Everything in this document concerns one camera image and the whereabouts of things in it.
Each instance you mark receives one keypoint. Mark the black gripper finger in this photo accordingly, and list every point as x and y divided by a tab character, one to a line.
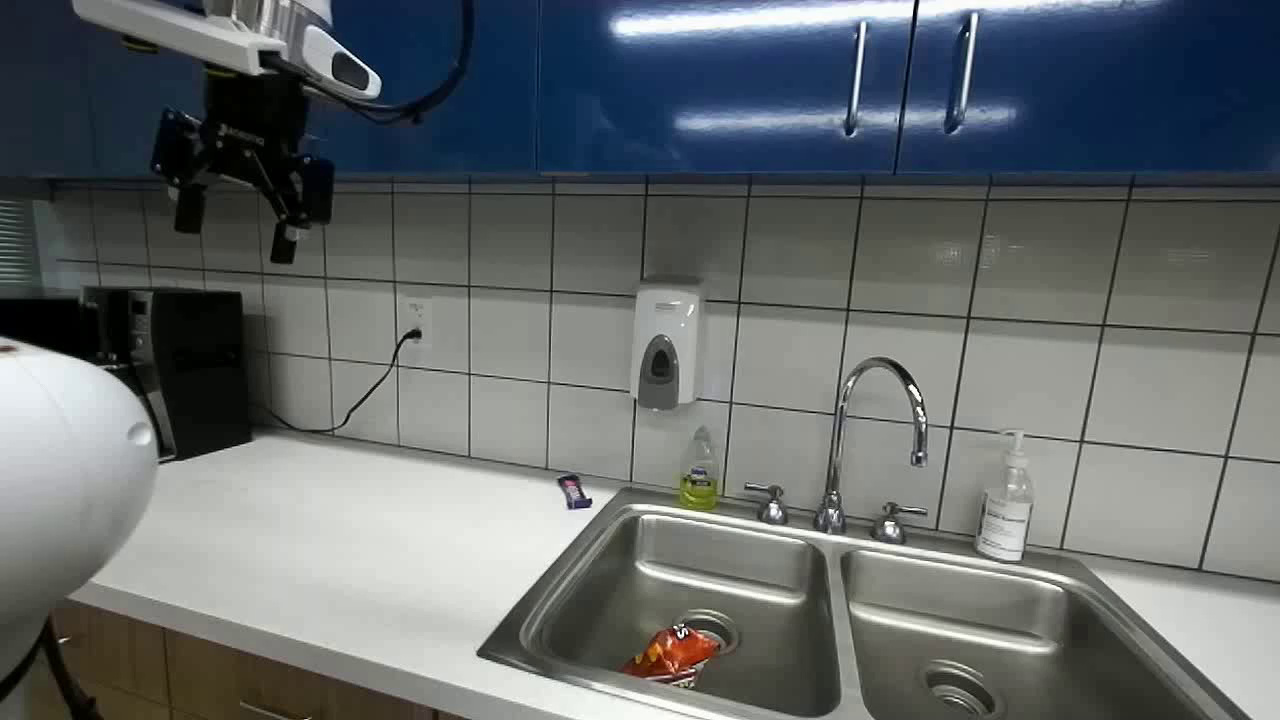
285	242
190	205

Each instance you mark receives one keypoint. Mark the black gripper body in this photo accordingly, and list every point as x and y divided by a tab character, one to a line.
252	132

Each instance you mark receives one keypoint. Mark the orange snack packet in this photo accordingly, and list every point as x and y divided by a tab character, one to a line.
675	653

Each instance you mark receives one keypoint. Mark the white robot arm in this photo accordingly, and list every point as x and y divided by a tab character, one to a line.
79	450

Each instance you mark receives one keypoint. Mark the stainless steel double sink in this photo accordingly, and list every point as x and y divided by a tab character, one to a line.
846	626

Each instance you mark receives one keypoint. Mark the black coffee machine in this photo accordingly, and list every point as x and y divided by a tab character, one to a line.
176	348

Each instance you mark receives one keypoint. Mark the blue upper cabinets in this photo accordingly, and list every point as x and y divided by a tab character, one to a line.
711	89

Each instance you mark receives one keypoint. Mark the small purple candy wrapper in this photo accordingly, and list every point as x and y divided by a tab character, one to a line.
575	489

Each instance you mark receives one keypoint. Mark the wooden lower cabinets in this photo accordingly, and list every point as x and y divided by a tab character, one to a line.
145	675

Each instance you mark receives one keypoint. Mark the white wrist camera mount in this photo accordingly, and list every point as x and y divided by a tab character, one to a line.
249	39

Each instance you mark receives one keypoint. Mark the white wall outlet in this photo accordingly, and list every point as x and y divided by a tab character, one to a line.
413	326

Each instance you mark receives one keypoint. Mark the white wall soap dispenser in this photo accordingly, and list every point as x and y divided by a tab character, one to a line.
664	344

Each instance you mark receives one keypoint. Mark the left chrome cabinet handle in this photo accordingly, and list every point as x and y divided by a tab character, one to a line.
858	79

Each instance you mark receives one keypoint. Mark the chrome cabinet handle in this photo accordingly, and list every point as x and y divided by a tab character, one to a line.
966	75
858	79

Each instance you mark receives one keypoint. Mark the right chrome cabinet handle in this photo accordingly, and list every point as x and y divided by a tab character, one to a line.
966	75

